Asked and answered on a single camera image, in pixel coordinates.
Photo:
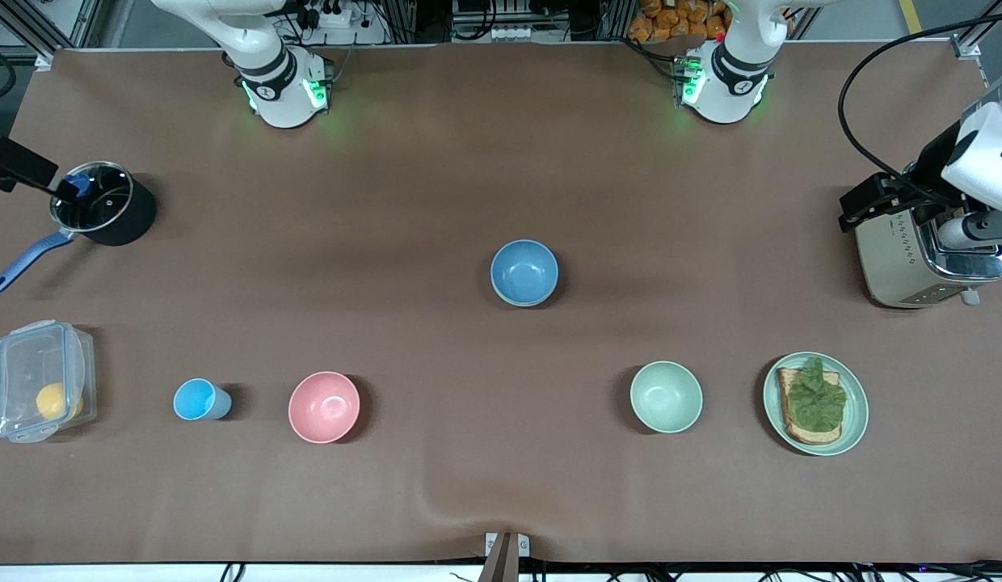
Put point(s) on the bag of orange fruits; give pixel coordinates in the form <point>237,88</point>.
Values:
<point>679,20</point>

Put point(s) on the long white power strip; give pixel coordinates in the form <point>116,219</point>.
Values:
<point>493,32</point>

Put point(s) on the blue plastic cup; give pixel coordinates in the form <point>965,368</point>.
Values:
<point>195,399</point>

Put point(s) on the yellow lemon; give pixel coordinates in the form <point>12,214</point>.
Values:
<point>55,401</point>

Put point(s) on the glass lid with blue knob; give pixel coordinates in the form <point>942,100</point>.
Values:
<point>105,202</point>

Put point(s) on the brown table cloth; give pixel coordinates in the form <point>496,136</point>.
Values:
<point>501,404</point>

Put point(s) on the bread slice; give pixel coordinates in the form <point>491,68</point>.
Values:
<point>792,428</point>

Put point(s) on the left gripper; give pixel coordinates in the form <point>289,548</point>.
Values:
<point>931,168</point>

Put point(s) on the silver toaster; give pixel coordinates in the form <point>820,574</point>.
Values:
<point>893,263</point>

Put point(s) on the aluminium frame profile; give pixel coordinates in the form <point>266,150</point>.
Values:
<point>974,44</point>
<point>32,24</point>

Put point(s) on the light green bowl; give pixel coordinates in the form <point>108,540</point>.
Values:
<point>666,396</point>
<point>524,305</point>

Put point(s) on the camera stand bracket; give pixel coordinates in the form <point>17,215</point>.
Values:
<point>501,558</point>

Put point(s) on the white power strip with plugs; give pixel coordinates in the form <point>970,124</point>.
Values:
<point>335,14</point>

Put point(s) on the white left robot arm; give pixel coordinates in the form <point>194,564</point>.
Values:
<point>727,89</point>

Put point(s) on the pink bowl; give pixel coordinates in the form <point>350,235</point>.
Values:
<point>323,406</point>

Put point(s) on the clear plastic lidded container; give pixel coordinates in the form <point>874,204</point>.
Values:
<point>24,364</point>

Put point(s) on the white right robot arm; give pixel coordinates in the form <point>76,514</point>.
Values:
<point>279,89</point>

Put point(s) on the light green plate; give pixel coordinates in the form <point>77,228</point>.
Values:
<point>856,412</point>

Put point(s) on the green lettuce leaf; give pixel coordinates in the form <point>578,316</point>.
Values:
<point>816,400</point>

